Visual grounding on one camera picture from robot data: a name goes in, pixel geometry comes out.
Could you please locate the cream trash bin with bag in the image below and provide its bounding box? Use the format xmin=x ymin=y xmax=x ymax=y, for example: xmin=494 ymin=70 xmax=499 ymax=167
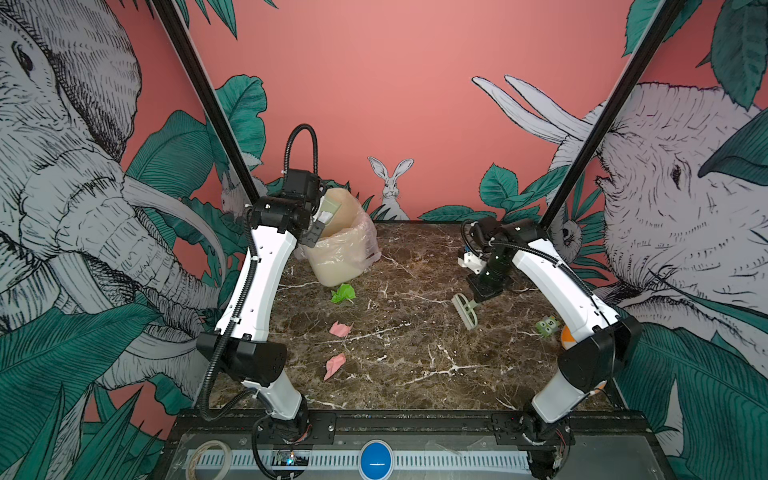
xmin=294 ymin=188 xmax=381 ymax=287

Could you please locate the light green hand brush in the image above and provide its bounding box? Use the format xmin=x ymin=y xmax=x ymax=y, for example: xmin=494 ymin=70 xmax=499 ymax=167
xmin=451 ymin=293 xmax=478 ymax=331

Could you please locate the light green dustpan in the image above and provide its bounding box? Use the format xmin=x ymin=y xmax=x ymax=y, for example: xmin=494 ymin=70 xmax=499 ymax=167
xmin=313 ymin=194 xmax=341 ymax=226

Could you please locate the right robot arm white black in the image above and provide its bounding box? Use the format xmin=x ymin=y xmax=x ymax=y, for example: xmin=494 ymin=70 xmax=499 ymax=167
xmin=452 ymin=217 xmax=643 ymax=445

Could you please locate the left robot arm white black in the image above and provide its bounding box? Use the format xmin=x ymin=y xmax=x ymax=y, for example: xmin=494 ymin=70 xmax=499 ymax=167
xmin=197 ymin=169 xmax=324 ymax=422

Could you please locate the green paper scrap near bin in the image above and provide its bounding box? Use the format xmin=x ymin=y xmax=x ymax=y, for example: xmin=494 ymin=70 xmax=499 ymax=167
xmin=331 ymin=283 xmax=356 ymax=304

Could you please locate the orange plush toy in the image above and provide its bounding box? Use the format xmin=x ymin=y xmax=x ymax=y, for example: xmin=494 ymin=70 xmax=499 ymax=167
xmin=560 ymin=326 xmax=578 ymax=350

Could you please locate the pink paper scrap upper left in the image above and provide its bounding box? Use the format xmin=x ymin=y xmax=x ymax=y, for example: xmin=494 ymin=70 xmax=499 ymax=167
xmin=329 ymin=322 xmax=351 ymax=338

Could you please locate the pink paper scrap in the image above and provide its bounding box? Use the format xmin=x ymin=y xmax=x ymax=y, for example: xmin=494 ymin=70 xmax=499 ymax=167
xmin=323 ymin=353 xmax=346 ymax=381
xmin=329 ymin=322 xmax=351 ymax=338

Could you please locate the pink paper scrap lower left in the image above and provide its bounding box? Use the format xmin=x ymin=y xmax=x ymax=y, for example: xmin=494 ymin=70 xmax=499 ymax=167
xmin=323 ymin=353 xmax=346 ymax=381

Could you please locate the coiled clear cable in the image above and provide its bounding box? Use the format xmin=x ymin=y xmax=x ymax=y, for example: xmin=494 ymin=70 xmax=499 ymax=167
xmin=184 ymin=440 xmax=234 ymax=480

